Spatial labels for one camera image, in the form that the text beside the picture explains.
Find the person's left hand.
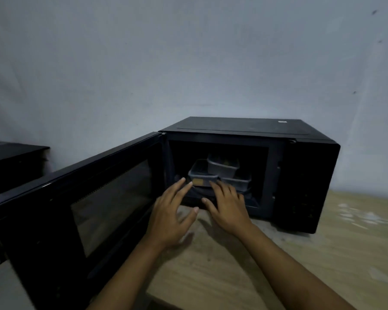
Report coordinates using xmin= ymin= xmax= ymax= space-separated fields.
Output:
xmin=146 ymin=177 xmax=200 ymax=253

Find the person's right hand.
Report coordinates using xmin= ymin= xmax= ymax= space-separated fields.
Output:
xmin=202 ymin=180 xmax=255 ymax=237

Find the person's right forearm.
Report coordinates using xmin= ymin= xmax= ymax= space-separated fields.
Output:
xmin=234 ymin=223 xmax=358 ymax=310

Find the person's left forearm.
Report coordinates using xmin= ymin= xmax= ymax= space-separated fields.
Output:
xmin=86 ymin=240 xmax=177 ymax=310

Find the clear plastic food container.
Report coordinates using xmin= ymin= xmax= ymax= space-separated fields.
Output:
xmin=220 ymin=176 xmax=252 ymax=193
xmin=207 ymin=154 xmax=240 ymax=178
xmin=188 ymin=159 xmax=219 ymax=188

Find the black microwave oven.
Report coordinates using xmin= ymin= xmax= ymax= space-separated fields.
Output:
xmin=159 ymin=117 xmax=341 ymax=234

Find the black microwave door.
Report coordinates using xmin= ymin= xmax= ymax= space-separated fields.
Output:
xmin=0 ymin=132 xmax=176 ymax=310

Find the black appliance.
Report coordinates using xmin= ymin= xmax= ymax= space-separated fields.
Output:
xmin=0 ymin=140 xmax=50 ymax=199

